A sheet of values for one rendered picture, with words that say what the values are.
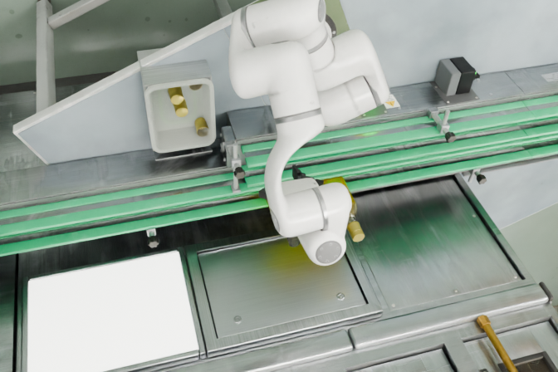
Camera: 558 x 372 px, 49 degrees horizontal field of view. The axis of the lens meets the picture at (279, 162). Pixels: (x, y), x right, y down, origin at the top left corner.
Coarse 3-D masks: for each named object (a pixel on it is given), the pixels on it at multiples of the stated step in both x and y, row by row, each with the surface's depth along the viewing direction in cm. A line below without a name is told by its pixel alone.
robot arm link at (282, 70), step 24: (240, 24) 110; (240, 48) 107; (264, 48) 103; (288, 48) 102; (240, 72) 104; (264, 72) 102; (288, 72) 101; (312, 72) 104; (240, 96) 107; (288, 96) 102; (312, 96) 103
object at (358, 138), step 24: (552, 96) 186; (408, 120) 175; (432, 120) 175; (456, 120) 176; (480, 120) 176; (504, 120) 177; (264, 144) 165; (312, 144) 166; (336, 144) 166; (360, 144) 167
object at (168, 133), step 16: (192, 80) 151; (208, 80) 153; (144, 96) 150; (160, 96) 160; (192, 96) 163; (208, 96) 157; (160, 112) 164; (192, 112) 167; (208, 112) 162; (160, 128) 167; (176, 128) 169; (192, 128) 170; (208, 128) 167; (160, 144) 165; (176, 144) 165; (192, 144) 166; (208, 144) 167
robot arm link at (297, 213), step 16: (304, 112) 103; (320, 112) 105; (288, 128) 103; (304, 128) 102; (320, 128) 104; (288, 144) 103; (272, 160) 104; (272, 176) 103; (272, 192) 103; (304, 192) 107; (272, 208) 105; (288, 208) 104; (304, 208) 104; (320, 208) 105; (288, 224) 104; (304, 224) 104; (320, 224) 106
